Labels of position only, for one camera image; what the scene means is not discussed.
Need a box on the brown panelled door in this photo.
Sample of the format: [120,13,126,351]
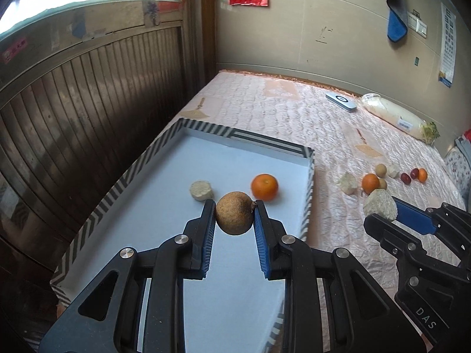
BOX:
[0,0,218,339]

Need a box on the pink quilted bedspread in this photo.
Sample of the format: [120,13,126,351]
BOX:
[162,70,471,302]

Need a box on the striped rim white tray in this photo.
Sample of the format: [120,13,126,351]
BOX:
[49,118,316,353]

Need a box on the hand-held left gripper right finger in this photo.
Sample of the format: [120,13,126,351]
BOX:
[253,200,427,353]

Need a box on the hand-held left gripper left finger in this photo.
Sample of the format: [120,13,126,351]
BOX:
[39,199,218,353]

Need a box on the white flat electronic device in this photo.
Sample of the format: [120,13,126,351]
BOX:
[326,93,357,112]

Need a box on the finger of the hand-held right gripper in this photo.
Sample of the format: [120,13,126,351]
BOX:
[364,213,462,297]
[391,197,471,266]

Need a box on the blue hanging towel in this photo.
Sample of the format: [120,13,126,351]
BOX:
[385,0,409,43]

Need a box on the large orange tangerine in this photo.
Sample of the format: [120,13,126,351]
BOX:
[361,174,380,195]
[251,174,279,202]

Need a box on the white wall chart poster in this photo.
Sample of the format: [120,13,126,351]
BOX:
[438,2,457,89]

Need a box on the plastic wrapped daikon radish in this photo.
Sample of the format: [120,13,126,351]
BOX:
[361,93,440,144]

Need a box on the brown round fruit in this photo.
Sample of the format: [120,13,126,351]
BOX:
[215,191,256,235]

